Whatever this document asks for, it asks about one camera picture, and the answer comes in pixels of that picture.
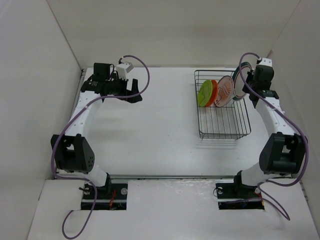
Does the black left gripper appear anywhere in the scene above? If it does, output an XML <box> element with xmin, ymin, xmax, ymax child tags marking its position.
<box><xmin>105</xmin><ymin>73</ymin><xmax>142</xmax><ymax>104</ymax></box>

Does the white plate teal rim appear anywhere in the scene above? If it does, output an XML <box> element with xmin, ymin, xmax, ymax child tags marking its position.
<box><xmin>232</xmin><ymin>61</ymin><xmax>252</xmax><ymax>101</ymax></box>

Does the white plate orange sunburst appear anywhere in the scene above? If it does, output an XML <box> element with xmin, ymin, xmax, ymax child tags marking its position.
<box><xmin>214</xmin><ymin>75</ymin><xmax>234</xmax><ymax>108</ymax></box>

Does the orange plastic plate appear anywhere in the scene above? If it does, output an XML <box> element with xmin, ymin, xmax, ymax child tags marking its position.
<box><xmin>205</xmin><ymin>79</ymin><xmax>218</xmax><ymax>107</ymax></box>

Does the green plastic plate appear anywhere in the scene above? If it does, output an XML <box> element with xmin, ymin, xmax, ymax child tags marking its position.
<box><xmin>197</xmin><ymin>80</ymin><xmax>213</xmax><ymax>107</ymax></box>

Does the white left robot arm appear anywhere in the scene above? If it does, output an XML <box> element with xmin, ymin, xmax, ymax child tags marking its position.
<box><xmin>50</xmin><ymin>62</ymin><xmax>143</xmax><ymax>199</ymax></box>

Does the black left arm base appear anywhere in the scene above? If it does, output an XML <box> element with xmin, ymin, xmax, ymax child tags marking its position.
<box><xmin>79</xmin><ymin>177</ymin><xmax>128</xmax><ymax>211</ymax></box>

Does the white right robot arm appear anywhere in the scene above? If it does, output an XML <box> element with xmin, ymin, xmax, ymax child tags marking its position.
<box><xmin>231</xmin><ymin>58</ymin><xmax>309</xmax><ymax>197</ymax></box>

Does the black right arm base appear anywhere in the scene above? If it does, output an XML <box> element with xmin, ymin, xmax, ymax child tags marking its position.
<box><xmin>213</xmin><ymin>174</ymin><xmax>265</xmax><ymax>210</ymax></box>

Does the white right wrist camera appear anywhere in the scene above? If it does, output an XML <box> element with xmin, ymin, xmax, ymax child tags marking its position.
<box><xmin>257</xmin><ymin>57</ymin><xmax>273</xmax><ymax>67</ymax></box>

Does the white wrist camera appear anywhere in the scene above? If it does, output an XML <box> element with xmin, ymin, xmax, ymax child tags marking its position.
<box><xmin>257</xmin><ymin>57</ymin><xmax>273</xmax><ymax>67</ymax></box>
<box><xmin>116</xmin><ymin>62</ymin><xmax>134</xmax><ymax>80</ymax></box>

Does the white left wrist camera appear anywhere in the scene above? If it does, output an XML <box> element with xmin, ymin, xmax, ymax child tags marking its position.
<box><xmin>116</xmin><ymin>62</ymin><xmax>134</xmax><ymax>80</ymax></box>

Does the grey wire dish rack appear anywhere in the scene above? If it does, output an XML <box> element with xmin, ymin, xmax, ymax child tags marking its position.
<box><xmin>194</xmin><ymin>68</ymin><xmax>252</xmax><ymax>140</ymax></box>

